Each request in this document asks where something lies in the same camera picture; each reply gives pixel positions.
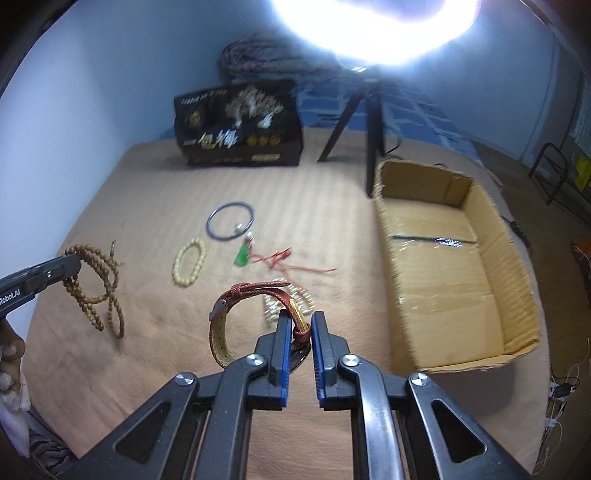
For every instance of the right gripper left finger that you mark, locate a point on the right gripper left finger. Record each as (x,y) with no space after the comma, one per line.
(270,389)

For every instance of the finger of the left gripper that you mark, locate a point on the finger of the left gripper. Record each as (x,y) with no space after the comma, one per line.
(23,286)

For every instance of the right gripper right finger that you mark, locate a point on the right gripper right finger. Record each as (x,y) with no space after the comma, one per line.
(334,391)

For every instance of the silver bangle with pearl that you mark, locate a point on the silver bangle with pearl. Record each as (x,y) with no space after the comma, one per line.
(230,221)

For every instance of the left hand white glove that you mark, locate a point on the left hand white glove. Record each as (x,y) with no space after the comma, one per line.
(15,398)

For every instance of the tan blanket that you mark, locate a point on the tan blanket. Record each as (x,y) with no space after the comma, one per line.
(84,382)

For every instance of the cardboard box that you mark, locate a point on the cardboard box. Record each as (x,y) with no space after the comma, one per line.
(459,292)

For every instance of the white power strip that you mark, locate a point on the white power strip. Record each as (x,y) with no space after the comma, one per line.
(560,390)

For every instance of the black snack bag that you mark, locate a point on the black snack bag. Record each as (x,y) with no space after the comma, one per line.
(252,124)

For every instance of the blue patterned bedsheet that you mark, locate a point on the blue patterned bedsheet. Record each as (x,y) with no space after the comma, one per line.
(407,113)

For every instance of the black shoe rack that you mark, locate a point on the black shoe rack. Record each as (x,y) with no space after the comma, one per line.
(555,174)

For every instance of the rolled floral quilt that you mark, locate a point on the rolled floral quilt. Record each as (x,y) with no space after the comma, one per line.
(275,56)

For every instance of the yellow box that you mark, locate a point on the yellow box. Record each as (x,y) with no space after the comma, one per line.
(583,169)

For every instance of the ring light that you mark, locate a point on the ring light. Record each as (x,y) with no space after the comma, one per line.
(386,33)

